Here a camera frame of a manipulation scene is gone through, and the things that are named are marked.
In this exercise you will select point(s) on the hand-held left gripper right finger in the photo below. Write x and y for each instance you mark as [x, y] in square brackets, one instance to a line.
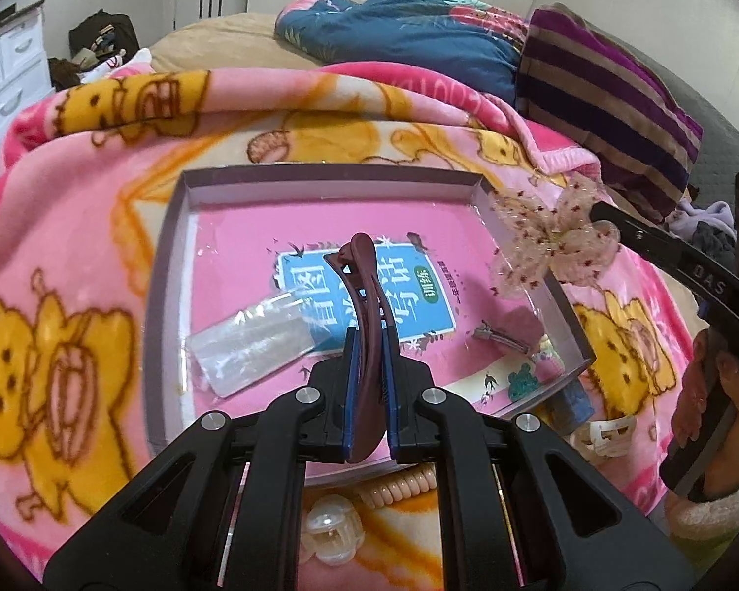
[393, 394]

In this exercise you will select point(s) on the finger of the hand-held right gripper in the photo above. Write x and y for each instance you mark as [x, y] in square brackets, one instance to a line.
[683, 258]

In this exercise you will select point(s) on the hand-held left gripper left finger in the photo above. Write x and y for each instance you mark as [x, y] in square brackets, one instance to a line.
[351, 394]

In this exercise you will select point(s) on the maroon hair clip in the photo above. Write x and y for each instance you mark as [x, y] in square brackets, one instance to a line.
[369, 320]

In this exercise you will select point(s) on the pearl white claw clip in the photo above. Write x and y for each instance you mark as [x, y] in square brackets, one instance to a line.
[332, 529]

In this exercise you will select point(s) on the pink lace bow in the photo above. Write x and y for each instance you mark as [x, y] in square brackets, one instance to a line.
[529, 240]

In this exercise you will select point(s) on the shallow pink cardboard box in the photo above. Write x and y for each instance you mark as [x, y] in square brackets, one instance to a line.
[234, 271]

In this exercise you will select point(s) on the small blue packet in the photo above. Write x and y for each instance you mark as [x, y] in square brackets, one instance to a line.
[573, 406]

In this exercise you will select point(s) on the white plastic claw clip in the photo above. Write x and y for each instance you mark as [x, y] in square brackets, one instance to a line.
[603, 437]

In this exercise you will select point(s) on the person's right forearm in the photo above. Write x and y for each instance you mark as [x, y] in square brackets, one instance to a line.
[708, 523]

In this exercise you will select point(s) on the lilac clothes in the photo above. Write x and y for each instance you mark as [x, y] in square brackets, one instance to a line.
[708, 218]

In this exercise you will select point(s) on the grey headboard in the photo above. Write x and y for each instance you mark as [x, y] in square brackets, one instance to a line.
[714, 154]

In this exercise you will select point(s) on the clear plastic bag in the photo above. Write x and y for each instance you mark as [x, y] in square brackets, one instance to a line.
[252, 345]

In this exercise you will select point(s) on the small metal hair clip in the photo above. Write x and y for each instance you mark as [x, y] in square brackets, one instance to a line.
[499, 337]

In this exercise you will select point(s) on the purple striped pillow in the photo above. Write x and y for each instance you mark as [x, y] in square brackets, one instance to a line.
[591, 104]

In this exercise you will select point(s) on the pink bear printed blanket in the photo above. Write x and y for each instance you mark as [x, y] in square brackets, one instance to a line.
[98, 228]

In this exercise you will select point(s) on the dark blue floral quilt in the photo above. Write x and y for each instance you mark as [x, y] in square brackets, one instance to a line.
[406, 31]

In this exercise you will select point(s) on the beige bed sheet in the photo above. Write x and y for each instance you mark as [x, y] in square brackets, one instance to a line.
[221, 37]

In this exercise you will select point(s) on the pile of clothes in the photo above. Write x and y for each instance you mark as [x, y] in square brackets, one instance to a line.
[80, 71]

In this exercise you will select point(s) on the dark bag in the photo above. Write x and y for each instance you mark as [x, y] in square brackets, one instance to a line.
[104, 31]

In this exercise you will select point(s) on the white drawer cabinet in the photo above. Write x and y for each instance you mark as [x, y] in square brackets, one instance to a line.
[12, 68]

